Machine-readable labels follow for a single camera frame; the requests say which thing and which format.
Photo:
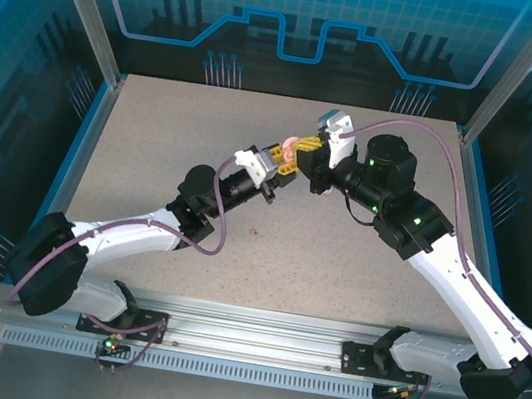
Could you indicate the pink earbud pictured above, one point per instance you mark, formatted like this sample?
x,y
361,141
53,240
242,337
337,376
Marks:
x,y
255,231

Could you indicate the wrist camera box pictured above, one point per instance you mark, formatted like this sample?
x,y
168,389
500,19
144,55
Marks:
x,y
253,164
341,140

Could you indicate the pink round charging case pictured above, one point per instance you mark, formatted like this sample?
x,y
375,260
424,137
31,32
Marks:
x,y
290,141

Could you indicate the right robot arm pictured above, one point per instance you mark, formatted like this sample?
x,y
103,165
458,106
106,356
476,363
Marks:
x,y
473,298

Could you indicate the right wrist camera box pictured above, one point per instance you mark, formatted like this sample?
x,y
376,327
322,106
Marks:
x,y
341,140

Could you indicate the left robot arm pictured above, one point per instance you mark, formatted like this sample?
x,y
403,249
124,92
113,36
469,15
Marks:
x,y
128,236

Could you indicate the aluminium frame post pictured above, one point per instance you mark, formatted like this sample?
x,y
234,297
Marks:
x,y
519,72
84,4

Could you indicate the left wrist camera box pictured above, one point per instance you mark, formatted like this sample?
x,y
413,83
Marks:
x,y
253,164

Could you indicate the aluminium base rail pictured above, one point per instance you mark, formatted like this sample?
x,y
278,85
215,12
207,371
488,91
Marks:
x,y
250,329

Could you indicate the aluminium table side rail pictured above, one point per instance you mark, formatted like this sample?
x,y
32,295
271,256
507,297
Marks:
x,y
479,193
76,169

